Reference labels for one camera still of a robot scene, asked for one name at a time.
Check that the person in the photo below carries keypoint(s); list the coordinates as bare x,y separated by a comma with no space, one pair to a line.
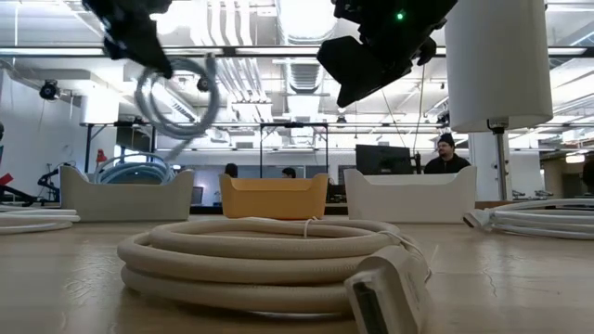
288,173
446,162
230,170

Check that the black ceiling spotlight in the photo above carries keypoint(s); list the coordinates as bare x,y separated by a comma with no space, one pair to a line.
48,89

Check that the table lamp with white shade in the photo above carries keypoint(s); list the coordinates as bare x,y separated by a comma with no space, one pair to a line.
499,65

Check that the black overhead light rail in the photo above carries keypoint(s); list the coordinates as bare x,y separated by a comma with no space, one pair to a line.
260,51

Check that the orange plastic bin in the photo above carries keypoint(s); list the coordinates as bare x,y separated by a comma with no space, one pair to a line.
274,199

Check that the white plastic bin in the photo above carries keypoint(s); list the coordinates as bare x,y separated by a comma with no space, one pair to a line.
410,199

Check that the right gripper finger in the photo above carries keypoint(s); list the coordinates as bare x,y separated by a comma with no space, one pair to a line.
362,69

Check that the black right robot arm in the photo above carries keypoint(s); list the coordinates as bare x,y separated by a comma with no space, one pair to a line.
431,11

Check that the black computer monitor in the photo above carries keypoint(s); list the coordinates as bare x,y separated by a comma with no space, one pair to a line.
383,160

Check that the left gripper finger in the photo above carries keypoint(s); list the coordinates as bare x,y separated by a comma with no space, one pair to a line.
139,46

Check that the grey plastic bin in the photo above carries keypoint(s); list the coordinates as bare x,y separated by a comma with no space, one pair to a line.
125,201

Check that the black metal table frame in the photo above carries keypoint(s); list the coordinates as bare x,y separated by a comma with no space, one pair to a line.
292,125

